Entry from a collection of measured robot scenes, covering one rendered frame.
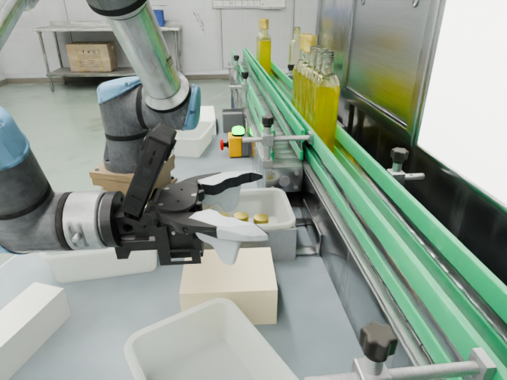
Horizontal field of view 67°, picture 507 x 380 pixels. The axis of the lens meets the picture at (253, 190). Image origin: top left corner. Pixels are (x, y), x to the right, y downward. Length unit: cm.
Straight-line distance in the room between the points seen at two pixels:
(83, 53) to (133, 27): 573
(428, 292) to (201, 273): 37
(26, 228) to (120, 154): 58
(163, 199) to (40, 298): 34
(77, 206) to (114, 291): 33
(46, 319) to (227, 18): 636
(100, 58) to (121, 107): 542
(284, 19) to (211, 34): 122
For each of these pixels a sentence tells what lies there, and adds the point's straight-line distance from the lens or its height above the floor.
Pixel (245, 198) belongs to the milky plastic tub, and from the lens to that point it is 92.
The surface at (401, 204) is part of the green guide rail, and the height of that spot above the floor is 94.
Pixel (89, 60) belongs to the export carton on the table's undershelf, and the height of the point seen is 42.
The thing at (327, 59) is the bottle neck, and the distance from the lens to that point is 96.
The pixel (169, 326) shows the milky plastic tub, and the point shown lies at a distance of 61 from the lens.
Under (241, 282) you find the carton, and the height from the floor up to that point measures 83.
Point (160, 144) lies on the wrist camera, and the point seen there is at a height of 111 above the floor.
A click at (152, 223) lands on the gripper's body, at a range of 49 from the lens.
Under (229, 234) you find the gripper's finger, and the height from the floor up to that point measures 102.
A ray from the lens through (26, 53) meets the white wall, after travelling 747.
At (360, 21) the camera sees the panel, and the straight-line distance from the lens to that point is 115.
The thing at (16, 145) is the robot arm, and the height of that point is 111.
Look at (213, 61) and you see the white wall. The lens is 690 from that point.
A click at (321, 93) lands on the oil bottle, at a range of 95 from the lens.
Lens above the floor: 125
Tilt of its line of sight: 27 degrees down
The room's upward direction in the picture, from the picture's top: straight up
